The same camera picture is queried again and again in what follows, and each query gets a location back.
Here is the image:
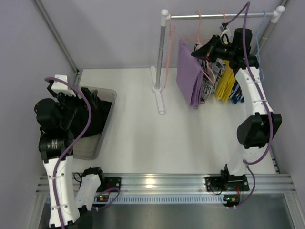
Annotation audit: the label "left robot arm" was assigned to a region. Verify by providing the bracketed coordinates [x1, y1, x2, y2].
[34, 82, 112, 229]

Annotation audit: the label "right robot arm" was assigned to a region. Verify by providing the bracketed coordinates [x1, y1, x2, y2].
[191, 28, 282, 191]

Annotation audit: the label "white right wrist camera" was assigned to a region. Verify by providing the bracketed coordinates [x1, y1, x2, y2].
[220, 22, 232, 39]

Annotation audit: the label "aluminium mounting rail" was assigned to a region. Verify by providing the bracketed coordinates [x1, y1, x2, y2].
[36, 173, 296, 194]

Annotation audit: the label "empty light blue hanger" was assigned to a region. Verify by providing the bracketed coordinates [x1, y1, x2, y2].
[254, 10, 267, 81]

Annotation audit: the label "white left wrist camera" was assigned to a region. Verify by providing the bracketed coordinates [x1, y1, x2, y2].
[51, 74, 77, 97]

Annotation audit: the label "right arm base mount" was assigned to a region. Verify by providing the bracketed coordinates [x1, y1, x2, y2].
[205, 176, 250, 195]

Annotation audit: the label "yellow trousers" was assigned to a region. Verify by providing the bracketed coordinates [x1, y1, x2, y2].
[215, 60, 236, 103]

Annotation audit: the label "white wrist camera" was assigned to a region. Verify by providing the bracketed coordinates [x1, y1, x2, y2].
[51, 74, 77, 97]
[220, 22, 232, 39]

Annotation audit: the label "pink hanger of black trousers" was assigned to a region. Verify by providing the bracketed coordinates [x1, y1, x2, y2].
[164, 15, 175, 88]

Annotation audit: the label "purple trousers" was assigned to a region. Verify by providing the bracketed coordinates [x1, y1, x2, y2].
[176, 39, 203, 109]

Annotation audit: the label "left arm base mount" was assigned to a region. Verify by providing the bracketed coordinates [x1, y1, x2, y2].
[97, 177, 122, 193]

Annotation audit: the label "black white print trousers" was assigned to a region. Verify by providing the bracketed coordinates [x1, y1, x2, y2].
[198, 58, 225, 102]

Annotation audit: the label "blue white print trousers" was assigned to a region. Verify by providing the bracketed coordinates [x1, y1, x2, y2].
[229, 81, 244, 104]

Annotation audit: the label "grey plastic bin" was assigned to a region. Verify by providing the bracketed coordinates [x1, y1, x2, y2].
[73, 87, 117, 160]

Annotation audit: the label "white metal clothes rack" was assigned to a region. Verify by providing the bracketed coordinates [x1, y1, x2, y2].
[151, 5, 285, 115]

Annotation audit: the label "blue slotted cable duct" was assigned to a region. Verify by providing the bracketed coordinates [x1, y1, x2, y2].
[112, 194, 227, 204]

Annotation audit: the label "pink hanger of purple trousers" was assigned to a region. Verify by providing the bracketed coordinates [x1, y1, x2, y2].
[181, 10, 216, 84]

